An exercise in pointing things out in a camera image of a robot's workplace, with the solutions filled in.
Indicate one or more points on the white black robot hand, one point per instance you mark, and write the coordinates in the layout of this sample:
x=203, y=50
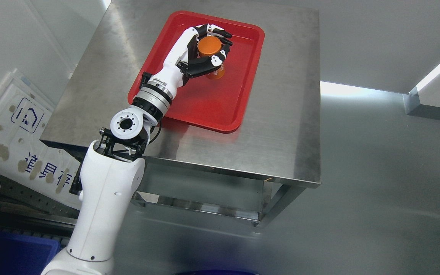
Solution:
x=183, y=61

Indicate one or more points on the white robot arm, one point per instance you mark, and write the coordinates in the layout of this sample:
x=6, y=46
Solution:
x=111, y=172

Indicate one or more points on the steel shelf rack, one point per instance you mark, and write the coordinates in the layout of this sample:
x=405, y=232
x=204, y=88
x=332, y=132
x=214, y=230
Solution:
x=24, y=211

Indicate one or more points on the red plastic tray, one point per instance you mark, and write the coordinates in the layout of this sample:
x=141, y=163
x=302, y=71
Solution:
x=216, y=105

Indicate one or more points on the stainless steel table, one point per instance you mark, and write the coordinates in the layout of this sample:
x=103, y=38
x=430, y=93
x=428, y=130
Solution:
x=260, y=121

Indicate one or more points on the white sign with blue letters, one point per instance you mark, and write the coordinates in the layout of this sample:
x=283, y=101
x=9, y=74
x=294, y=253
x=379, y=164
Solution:
x=24, y=158

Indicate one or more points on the blue bin lower middle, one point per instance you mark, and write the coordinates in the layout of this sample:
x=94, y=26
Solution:
x=25, y=255

